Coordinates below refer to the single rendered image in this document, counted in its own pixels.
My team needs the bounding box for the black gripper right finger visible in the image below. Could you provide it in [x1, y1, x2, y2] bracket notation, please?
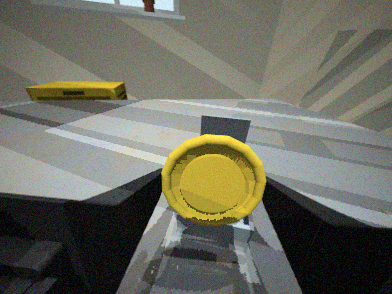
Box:
[262, 176, 392, 294]

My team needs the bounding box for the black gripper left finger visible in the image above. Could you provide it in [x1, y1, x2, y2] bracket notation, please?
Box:
[0, 168, 163, 294]

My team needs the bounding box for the yellow plate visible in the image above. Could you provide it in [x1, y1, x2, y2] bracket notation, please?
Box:
[161, 134, 267, 227]

